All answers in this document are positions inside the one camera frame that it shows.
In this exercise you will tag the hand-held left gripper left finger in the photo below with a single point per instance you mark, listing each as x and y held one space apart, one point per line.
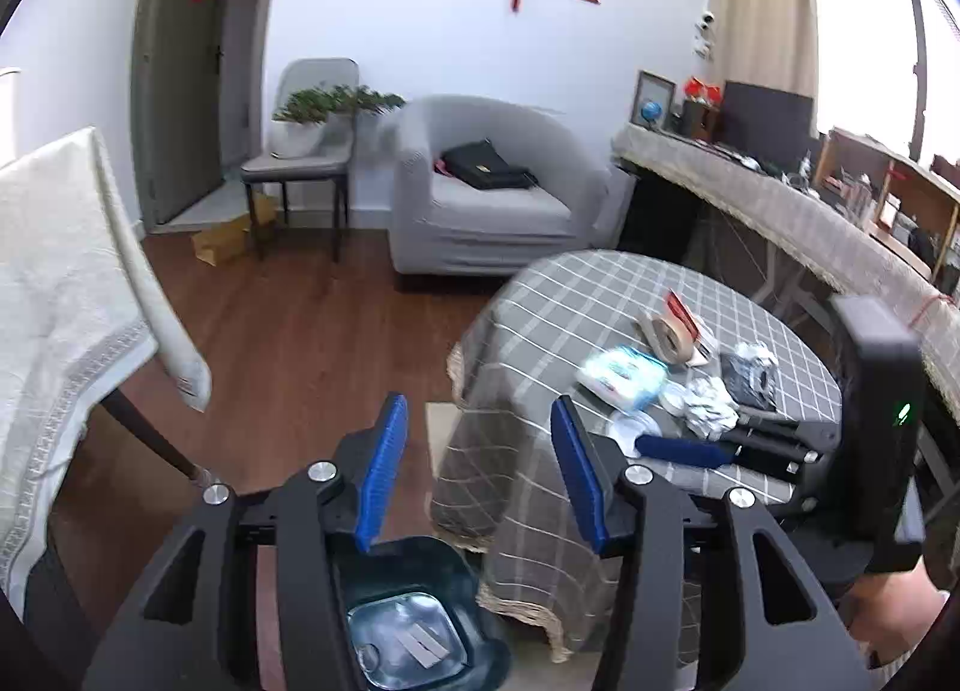
384 466

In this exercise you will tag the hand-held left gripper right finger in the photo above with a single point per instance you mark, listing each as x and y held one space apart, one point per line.
577 473

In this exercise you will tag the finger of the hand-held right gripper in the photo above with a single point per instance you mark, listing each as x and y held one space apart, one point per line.
682 451
787 430

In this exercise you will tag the black tissue packet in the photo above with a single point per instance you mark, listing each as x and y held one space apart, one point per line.
746 383

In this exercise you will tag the dark teal trash bin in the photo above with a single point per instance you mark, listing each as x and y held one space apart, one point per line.
465 631

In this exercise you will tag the person's right forearm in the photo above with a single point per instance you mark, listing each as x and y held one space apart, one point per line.
896 616

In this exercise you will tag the crumpled white tissue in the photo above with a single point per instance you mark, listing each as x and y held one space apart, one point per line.
709 406

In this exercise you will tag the clear plastic lid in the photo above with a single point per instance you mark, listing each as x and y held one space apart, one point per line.
634 430

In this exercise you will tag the blue wet wipes packet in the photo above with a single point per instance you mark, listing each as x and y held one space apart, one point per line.
622 376

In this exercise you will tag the beige tape roll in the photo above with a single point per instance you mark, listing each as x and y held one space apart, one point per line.
664 342

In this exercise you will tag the red and white card packet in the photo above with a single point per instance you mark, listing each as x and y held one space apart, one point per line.
686 312

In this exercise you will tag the grey checked tablecloth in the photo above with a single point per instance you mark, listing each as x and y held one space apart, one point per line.
540 331

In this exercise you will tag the clear plastic container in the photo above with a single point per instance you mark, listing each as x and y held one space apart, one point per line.
405 635

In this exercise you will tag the long desk with beige cloth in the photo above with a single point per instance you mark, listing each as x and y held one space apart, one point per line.
787 211

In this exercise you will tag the wooden shelf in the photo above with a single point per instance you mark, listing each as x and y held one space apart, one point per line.
922 189

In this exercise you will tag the dark table leg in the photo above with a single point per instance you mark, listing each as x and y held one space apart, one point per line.
150 440

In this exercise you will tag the grey armchair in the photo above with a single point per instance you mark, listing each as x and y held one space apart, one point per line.
487 226

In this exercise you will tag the cardboard box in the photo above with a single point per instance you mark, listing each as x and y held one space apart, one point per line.
225 237

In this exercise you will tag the black monitor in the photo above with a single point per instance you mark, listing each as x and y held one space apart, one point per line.
769 125

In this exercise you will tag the grey chair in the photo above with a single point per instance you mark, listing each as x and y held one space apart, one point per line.
296 166

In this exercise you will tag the black bag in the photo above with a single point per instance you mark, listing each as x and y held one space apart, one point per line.
487 166

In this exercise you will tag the white plant pot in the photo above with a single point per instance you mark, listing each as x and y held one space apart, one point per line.
296 140

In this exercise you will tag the small blue globe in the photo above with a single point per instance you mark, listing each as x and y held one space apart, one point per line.
651 112

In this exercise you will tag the green potted plant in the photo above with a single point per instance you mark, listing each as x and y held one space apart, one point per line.
337 99

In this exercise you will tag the table with white cloth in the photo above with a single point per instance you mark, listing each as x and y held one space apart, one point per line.
60 286

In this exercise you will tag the beige curtain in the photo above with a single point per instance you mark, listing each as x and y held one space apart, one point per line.
761 1

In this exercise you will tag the grey door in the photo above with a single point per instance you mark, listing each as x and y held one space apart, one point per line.
180 99

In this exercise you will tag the picture frame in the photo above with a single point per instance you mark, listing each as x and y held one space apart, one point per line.
656 87

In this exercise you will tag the white security camera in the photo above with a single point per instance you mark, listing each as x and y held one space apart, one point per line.
705 31

